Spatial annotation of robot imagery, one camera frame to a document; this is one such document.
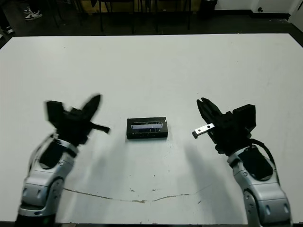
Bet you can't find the white door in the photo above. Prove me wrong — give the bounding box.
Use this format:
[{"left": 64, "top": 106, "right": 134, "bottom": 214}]
[{"left": 287, "top": 0, "right": 303, "bottom": 24}]

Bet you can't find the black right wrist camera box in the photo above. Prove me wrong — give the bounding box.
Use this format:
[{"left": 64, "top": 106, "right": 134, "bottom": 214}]
[{"left": 232, "top": 104, "right": 257, "bottom": 133}]

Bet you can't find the black bin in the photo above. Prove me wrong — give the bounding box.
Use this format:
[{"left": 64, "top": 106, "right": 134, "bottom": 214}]
[{"left": 200, "top": 0, "right": 218, "bottom": 18}]

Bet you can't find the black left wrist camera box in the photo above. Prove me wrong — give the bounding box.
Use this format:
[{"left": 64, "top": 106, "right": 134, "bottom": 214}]
[{"left": 45, "top": 100, "right": 64, "bottom": 130}]

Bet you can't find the black office chair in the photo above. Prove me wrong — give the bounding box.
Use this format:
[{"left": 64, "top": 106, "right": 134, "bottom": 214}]
[
  {"left": 151, "top": 0, "right": 192, "bottom": 33},
  {"left": 98, "top": 0, "right": 135, "bottom": 34}
]

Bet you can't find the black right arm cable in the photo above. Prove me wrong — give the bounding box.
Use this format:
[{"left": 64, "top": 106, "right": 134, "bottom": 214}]
[{"left": 250, "top": 139, "right": 277, "bottom": 171}]

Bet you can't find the black box lid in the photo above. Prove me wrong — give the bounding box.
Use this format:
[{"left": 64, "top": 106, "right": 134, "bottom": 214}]
[{"left": 126, "top": 115, "right": 169, "bottom": 141}]

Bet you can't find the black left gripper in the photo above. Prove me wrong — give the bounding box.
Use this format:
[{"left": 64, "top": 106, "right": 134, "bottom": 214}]
[{"left": 55, "top": 94, "right": 111, "bottom": 146}]

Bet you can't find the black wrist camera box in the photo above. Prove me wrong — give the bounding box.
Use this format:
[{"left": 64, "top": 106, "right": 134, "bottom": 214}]
[
  {"left": 232, "top": 104, "right": 257, "bottom": 133},
  {"left": 45, "top": 100, "right": 64, "bottom": 130}
]

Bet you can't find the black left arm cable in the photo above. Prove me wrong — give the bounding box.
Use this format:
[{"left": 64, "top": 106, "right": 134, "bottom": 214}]
[{"left": 27, "top": 133, "right": 56, "bottom": 172}]

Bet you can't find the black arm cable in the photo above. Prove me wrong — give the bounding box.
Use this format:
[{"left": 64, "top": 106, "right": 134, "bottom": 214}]
[
  {"left": 27, "top": 133, "right": 56, "bottom": 172},
  {"left": 250, "top": 139, "right": 277, "bottom": 171}
]

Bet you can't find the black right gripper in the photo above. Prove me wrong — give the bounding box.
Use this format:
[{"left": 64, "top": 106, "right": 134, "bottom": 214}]
[{"left": 191, "top": 97, "right": 253, "bottom": 157}]

